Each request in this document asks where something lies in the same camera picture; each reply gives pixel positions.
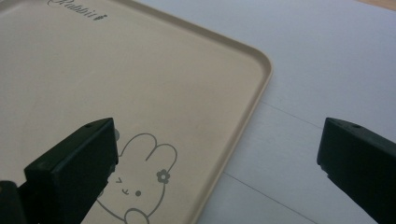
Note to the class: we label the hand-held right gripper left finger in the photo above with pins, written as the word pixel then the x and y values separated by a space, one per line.
pixel 71 168

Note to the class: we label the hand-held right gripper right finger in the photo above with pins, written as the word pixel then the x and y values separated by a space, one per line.
pixel 358 161

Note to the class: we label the beige tray with rabbit print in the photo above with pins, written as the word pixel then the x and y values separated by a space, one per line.
pixel 140 81

